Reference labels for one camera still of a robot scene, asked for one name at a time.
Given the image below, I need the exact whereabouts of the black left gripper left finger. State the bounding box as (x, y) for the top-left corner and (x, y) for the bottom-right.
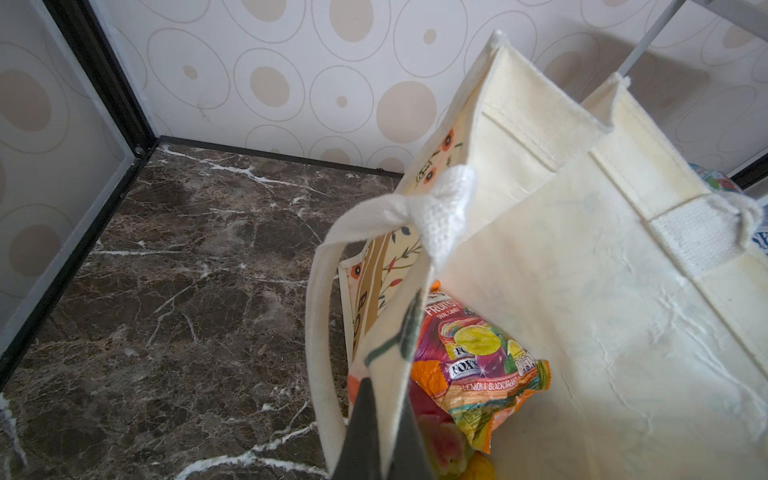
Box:
(331, 378), (382, 480)

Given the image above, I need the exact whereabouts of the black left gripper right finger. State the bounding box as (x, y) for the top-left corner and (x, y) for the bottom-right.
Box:
(387, 396), (434, 480)

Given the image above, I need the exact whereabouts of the pink dragon fruit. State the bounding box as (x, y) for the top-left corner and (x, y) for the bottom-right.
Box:
(409, 380), (475, 479)

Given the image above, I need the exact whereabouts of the yellow toy lemon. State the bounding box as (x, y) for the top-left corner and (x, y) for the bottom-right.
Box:
(457, 452), (497, 480)

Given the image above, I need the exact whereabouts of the orange fruits candy bag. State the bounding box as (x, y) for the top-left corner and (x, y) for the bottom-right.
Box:
(411, 290), (551, 454)

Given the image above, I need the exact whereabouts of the cream canvas grocery bag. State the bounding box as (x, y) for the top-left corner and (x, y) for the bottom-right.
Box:
(305, 31), (767, 479)

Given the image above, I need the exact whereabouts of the teal Fox's candy bag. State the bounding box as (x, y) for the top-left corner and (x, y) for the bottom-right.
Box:
(752, 204), (768, 255)

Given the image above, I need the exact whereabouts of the teal mint candy bag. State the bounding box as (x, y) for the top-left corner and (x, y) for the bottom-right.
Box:
(690, 163), (743, 194)

